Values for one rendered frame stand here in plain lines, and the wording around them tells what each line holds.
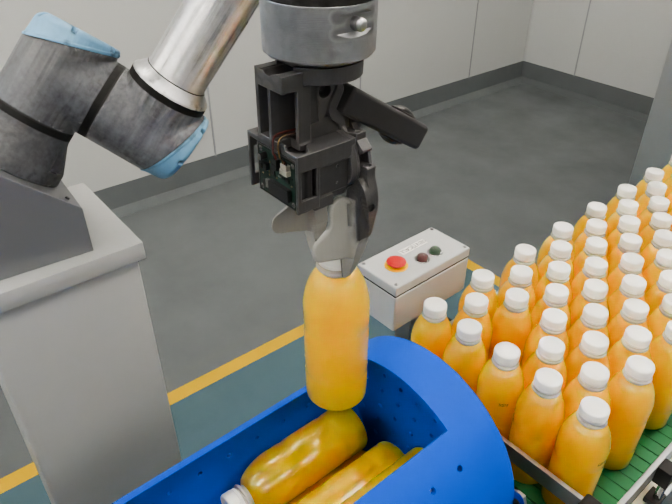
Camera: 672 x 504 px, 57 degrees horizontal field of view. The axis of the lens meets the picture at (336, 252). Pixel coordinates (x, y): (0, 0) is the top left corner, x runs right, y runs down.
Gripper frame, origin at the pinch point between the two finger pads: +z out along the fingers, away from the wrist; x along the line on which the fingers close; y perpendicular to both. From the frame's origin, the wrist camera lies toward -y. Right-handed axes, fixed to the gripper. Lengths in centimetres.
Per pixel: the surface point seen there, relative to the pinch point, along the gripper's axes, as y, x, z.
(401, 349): -9.2, 1.9, 17.4
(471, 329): -31.0, -2.9, 29.9
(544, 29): -432, -245, 98
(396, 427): -10.7, 1.1, 33.8
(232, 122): -147, -267, 112
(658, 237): -80, 3, 30
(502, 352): -30.5, 3.4, 29.8
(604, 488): -38, 22, 50
